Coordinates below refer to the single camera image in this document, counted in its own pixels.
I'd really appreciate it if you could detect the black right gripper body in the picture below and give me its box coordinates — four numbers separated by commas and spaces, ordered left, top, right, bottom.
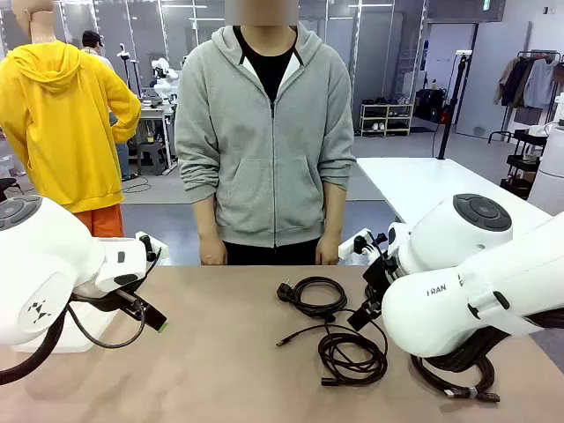
361, 255, 400, 309

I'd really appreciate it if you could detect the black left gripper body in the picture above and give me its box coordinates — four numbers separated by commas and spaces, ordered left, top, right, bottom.
72, 288, 145, 316

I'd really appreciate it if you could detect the black power cable with plug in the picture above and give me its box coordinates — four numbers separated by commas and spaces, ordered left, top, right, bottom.
277, 276, 349, 322

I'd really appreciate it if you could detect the thin black USB cable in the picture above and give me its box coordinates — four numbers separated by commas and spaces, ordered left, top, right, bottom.
276, 308, 389, 388

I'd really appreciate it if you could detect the thick black braided cable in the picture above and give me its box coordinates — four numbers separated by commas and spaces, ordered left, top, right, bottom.
410, 352, 501, 403

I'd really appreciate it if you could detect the person's left forearm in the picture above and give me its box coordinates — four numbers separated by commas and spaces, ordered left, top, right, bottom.
323, 183, 350, 241

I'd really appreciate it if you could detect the person's right forearm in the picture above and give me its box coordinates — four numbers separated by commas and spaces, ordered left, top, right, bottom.
193, 193, 220, 243

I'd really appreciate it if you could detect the person's left hand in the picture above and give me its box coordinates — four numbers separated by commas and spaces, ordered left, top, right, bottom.
315, 235, 343, 266

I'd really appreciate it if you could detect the person's right hand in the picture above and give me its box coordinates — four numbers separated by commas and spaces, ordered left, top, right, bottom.
200, 237, 228, 266

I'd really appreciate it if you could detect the clear plastic storage box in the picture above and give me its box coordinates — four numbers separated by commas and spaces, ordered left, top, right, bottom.
11, 308, 107, 354

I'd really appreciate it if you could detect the large white table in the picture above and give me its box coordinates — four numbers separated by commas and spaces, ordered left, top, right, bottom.
355, 157, 553, 226

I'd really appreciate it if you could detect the grey step stool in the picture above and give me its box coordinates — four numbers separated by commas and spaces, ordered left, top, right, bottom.
136, 140, 171, 176

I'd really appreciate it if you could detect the wooden shoe rack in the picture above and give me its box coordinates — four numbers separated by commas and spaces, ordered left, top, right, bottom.
360, 101, 415, 137

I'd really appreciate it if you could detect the person in grey hoodie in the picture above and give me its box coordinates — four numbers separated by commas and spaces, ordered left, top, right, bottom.
174, 0, 357, 266

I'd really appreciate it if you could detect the black pole white top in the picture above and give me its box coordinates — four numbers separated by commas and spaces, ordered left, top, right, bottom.
435, 49, 473, 160

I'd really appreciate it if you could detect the mannequin in yellow hoodie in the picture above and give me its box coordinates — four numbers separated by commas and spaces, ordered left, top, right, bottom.
0, 0, 142, 239

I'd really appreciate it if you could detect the black utility cart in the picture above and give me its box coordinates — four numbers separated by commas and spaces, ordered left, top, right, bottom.
500, 128, 550, 200

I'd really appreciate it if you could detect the background robot workbench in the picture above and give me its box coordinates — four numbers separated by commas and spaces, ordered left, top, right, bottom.
138, 103, 178, 174

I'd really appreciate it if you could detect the white cylindrical machine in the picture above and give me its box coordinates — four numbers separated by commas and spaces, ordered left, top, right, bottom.
526, 92, 564, 217

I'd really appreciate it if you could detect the black clothes rack with coats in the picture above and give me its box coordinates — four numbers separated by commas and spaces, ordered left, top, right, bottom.
487, 50, 564, 145

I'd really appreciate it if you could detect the background person black cap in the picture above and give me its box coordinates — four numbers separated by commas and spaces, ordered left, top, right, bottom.
81, 29, 133, 182

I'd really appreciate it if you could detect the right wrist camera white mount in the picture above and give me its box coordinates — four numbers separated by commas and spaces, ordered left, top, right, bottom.
338, 227, 390, 261

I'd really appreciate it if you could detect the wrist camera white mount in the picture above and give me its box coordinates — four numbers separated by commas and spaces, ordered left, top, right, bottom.
338, 227, 390, 261
134, 231, 169, 263

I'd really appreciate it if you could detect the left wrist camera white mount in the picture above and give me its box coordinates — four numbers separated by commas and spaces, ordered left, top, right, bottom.
134, 231, 169, 263

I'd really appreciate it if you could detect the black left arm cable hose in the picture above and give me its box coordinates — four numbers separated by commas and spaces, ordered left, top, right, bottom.
0, 299, 146, 387

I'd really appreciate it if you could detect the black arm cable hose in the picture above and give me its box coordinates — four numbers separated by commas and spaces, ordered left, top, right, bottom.
0, 299, 146, 387
434, 310, 564, 374

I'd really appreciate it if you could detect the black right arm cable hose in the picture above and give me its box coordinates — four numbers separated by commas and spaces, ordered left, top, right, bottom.
434, 310, 564, 374

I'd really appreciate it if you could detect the background black camera tripod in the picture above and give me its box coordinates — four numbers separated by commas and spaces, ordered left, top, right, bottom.
116, 42, 143, 99

